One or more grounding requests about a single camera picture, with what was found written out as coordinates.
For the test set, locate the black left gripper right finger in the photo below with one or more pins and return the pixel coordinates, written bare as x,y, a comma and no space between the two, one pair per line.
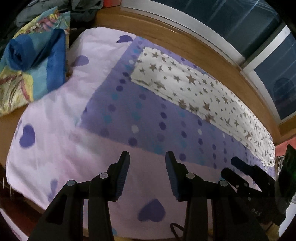
214,210

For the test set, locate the pink red hanging cloth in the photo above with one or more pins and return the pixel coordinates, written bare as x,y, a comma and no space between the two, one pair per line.
281,149

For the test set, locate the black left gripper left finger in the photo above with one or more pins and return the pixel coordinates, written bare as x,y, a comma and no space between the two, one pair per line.
63,218

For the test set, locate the colourful blue yellow blanket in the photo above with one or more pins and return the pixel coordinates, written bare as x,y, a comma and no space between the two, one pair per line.
34,60

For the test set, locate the purple dotted bed sheet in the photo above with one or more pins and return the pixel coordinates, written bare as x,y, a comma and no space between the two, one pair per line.
78,130

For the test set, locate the white framed window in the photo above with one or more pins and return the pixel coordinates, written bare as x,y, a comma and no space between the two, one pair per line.
249,33

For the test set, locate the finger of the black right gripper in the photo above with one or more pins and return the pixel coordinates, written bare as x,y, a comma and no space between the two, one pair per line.
249,170
240,184

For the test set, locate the white star-patterned garment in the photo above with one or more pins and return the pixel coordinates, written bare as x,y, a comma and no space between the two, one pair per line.
202,95

